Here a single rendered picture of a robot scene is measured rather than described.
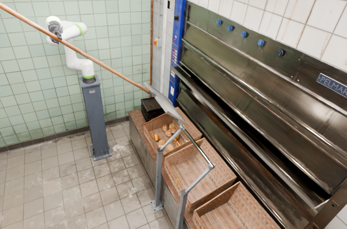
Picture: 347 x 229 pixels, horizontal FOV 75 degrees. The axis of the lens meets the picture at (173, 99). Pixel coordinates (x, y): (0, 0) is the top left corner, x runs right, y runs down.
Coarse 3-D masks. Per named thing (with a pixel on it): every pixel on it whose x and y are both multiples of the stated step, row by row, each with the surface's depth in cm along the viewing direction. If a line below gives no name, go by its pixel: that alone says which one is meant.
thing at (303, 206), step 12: (180, 84) 274; (192, 96) 254; (204, 108) 236; (216, 120) 220; (228, 132) 207; (240, 144) 196; (252, 156) 185; (264, 168) 175; (276, 180) 167; (288, 192) 159; (300, 204) 152; (312, 216) 145
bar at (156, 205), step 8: (176, 120) 215; (184, 128) 205; (176, 136) 211; (160, 152) 211; (200, 152) 184; (160, 160) 218; (208, 160) 177; (160, 168) 225; (208, 168) 176; (160, 176) 233; (200, 176) 176; (160, 184) 241; (192, 184) 178; (184, 192) 177; (160, 200) 271; (184, 200) 181; (152, 208) 262; (160, 208) 262; (184, 208) 189; (176, 224) 208
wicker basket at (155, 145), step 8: (152, 120) 276; (160, 120) 283; (168, 120) 291; (144, 128) 277; (160, 128) 289; (168, 128) 290; (176, 128) 288; (192, 128) 261; (160, 136) 278; (168, 136) 278; (192, 136) 261; (200, 136) 249; (152, 144) 260; (184, 144) 242; (168, 152) 237
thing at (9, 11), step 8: (8, 8) 132; (16, 16) 136; (32, 24) 142; (48, 32) 148; (56, 40) 154; (64, 40) 156; (72, 48) 161; (88, 56) 169; (104, 64) 179; (112, 72) 186; (128, 80) 197; (144, 88) 210
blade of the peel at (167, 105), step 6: (156, 90) 256; (156, 96) 220; (162, 96) 251; (162, 102) 228; (168, 102) 250; (168, 108) 224; (174, 108) 244; (174, 114) 219; (180, 114) 240; (180, 120) 218
